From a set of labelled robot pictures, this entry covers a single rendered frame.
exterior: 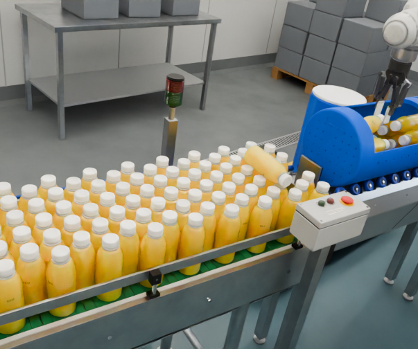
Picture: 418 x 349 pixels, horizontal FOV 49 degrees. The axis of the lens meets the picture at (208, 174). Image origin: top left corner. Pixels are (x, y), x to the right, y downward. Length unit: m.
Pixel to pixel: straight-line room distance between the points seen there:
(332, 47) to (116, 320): 4.66
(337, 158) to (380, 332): 1.25
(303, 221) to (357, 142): 0.43
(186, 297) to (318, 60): 4.58
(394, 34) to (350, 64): 3.85
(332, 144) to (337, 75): 3.81
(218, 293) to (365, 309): 1.51
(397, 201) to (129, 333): 1.20
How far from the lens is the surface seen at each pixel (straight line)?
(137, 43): 5.06
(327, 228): 1.30
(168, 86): 1.62
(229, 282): 1.37
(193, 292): 1.30
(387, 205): 1.96
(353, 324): 2.66
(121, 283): 1.17
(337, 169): 1.70
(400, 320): 2.82
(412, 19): 1.58
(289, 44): 5.86
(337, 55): 5.47
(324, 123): 1.72
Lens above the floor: 1.78
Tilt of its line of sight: 30 degrees down
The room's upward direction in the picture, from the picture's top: 9 degrees clockwise
